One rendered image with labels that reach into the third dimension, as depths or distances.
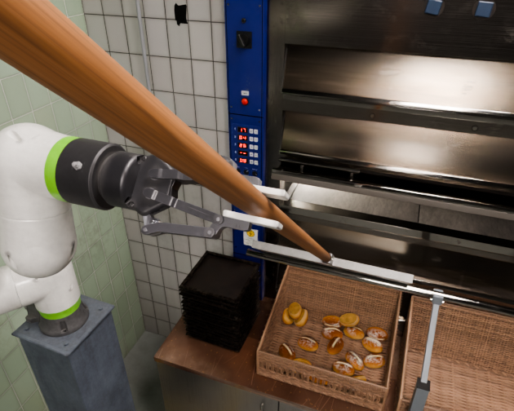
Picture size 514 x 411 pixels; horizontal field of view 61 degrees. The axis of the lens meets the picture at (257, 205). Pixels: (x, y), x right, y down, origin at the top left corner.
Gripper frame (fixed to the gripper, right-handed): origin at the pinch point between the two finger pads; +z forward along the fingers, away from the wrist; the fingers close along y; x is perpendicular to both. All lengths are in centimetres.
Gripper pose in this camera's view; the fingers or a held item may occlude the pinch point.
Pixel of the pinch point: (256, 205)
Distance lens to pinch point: 53.5
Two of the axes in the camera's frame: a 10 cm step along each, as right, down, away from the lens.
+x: -2.4, -1.8, -9.5
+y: -2.2, 9.7, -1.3
